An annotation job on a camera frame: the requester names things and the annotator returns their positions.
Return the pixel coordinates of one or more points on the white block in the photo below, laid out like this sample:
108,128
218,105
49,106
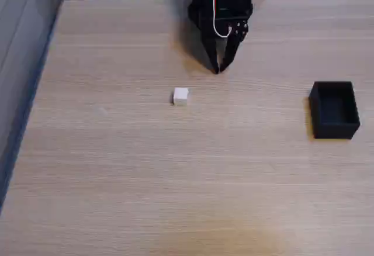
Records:
181,96

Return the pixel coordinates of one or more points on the black open box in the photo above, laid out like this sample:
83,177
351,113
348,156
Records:
334,115

